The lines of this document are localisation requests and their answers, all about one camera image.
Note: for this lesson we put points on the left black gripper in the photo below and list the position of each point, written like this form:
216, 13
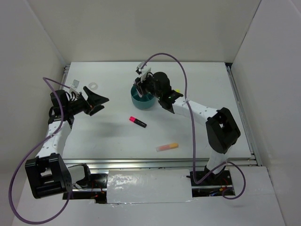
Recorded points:
94, 100

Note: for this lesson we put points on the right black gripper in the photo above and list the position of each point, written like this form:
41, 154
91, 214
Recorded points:
141, 85

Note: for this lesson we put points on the orange highlighter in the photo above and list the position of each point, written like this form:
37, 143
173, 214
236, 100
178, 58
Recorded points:
167, 147

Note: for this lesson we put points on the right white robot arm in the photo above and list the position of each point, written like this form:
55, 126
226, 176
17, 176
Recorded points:
221, 128

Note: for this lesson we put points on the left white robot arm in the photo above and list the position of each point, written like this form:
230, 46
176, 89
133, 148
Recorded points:
47, 173

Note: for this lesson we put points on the teal round organizer container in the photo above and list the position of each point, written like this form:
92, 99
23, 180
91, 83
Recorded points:
142, 103

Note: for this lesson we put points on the clear tape roll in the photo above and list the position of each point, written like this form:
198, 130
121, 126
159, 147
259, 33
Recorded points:
93, 86

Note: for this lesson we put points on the black pink highlighter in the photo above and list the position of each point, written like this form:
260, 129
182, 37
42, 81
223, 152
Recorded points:
138, 122

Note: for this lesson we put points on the white foil cover plate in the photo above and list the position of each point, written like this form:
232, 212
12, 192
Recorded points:
148, 186

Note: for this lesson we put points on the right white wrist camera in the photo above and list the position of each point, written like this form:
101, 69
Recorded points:
142, 70

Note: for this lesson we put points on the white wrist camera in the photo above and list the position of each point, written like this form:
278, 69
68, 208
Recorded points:
74, 86
142, 70

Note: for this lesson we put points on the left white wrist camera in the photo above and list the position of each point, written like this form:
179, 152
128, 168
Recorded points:
74, 86

